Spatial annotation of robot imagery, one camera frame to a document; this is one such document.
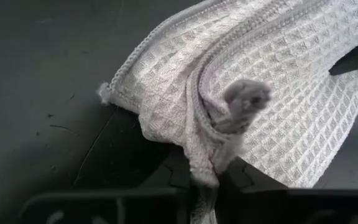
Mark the white waffle-weave towel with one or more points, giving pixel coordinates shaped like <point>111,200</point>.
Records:
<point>291,124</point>

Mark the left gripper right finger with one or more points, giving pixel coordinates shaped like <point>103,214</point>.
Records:
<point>291,208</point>

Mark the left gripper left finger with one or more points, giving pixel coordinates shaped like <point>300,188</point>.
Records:
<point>104,208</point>

